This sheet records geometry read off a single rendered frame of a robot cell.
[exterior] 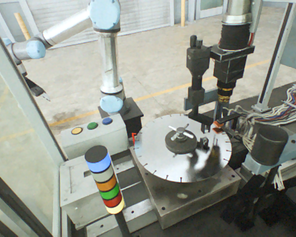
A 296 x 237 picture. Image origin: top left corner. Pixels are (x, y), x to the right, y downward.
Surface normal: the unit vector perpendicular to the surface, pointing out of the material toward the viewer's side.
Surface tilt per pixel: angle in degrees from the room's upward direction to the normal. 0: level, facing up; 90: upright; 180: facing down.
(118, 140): 90
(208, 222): 0
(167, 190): 0
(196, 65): 90
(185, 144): 5
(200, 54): 90
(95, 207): 90
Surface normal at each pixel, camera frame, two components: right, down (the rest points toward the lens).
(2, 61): 0.38, 0.51
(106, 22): 0.07, 0.49
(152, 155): -0.10, -0.80
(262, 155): -0.75, 0.44
